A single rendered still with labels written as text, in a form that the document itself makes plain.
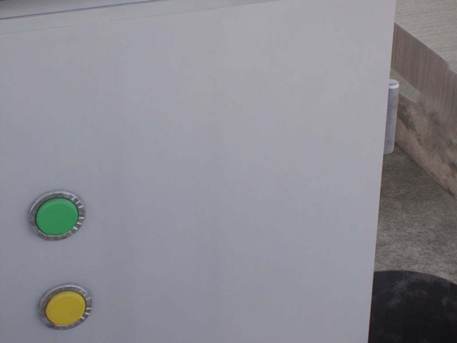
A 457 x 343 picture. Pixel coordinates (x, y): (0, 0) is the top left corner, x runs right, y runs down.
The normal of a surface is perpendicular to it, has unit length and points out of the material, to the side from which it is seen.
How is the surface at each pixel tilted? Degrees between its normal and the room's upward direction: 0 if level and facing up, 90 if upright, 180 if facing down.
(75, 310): 90
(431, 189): 0
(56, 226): 90
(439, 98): 88
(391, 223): 0
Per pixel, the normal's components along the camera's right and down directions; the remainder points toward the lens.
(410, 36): -0.94, 0.18
